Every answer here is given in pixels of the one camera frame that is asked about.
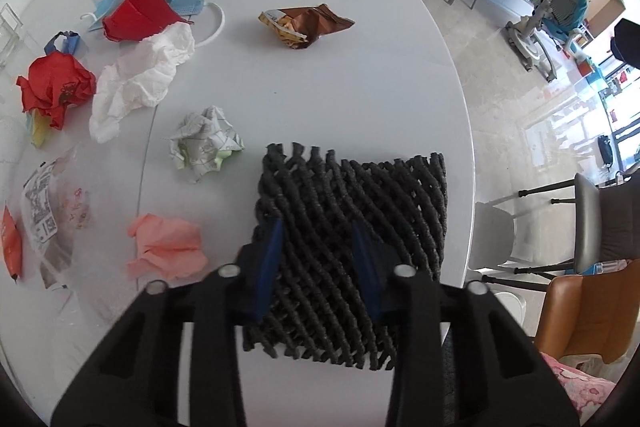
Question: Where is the white crumpled tissue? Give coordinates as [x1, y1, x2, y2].
[89, 23, 195, 143]

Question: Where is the clear plastic label wrapper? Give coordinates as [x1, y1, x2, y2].
[20, 146, 91, 289]

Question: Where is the red folded paper carton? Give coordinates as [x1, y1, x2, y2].
[102, 0, 188, 42]

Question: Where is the clear glass container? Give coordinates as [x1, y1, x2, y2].
[0, 3, 23, 69]

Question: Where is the dark blue crumpled wrapper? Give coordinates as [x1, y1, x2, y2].
[43, 30, 80, 55]

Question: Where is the orange red small packet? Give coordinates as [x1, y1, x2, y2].
[1, 207, 23, 282]

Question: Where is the grey dining chair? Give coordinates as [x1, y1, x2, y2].
[480, 172, 639, 293]

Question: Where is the red crumpled wrapper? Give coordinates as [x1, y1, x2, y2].
[16, 51, 96, 130]

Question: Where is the white plastic ring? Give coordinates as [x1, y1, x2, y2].
[192, 0, 227, 50]

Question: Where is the yellow blue crumpled paper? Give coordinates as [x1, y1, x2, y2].
[26, 108, 51, 148]

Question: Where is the black foam mesh sleeve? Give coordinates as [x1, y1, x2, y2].
[242, 143, 448, 371]

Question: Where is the crumpled printed paper ball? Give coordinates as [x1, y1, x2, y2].
[169, 105, 245, 182]

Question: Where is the pink crumpled paper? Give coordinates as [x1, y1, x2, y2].
[127, 213, 208, 281]

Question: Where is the blue baby high chair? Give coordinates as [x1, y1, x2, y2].
[506, 0, 589, 82]

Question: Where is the brown snack bag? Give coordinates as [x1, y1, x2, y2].
[258, 3, 355, 50]

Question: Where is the brown leather chair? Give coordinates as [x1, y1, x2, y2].
[534, 260, 639, 364]

